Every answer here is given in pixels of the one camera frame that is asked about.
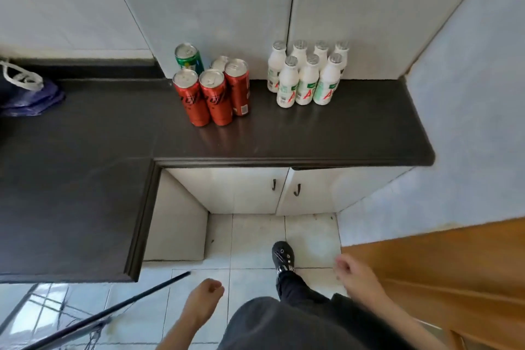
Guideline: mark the tall grey cabinet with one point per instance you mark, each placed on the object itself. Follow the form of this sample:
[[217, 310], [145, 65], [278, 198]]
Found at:
[[225, 1]]

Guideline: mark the person's black trousers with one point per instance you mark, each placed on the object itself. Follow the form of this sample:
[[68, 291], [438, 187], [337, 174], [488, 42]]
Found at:
[[299, 290]]

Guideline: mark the person's left hand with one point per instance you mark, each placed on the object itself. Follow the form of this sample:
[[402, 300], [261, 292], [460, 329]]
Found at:
[[201, 304]]

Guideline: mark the purple plastic bag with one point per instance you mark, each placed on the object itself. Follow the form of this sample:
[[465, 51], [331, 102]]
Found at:
[[33, 101]]

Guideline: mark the person's right forearm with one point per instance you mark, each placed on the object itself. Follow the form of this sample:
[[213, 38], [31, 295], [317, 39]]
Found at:
[[410, 325]]

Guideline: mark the green Sprite can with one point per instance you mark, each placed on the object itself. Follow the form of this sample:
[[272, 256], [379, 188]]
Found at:
[[189, 58]]

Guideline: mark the cluster of small white bottles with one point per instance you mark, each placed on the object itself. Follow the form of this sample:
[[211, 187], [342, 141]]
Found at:
[[307, 79]]

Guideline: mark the blue Pepsi can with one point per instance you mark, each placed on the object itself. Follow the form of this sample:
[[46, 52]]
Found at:
[[219, 62]]

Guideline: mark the person's left forearm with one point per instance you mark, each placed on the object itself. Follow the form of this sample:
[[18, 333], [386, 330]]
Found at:
[[180, 335]]

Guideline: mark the black tripod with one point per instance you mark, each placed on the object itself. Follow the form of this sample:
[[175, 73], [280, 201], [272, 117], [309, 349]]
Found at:
[[123, 304]]

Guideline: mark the person's right hand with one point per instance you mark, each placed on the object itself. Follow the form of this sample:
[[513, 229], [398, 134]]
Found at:
[[359, 278]]

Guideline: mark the person's black right shoe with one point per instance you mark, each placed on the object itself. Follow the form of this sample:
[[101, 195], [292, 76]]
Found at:
[[283, 257]]

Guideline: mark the white corner base cabinet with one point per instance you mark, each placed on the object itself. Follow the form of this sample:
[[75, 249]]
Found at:
[[176, 226]]

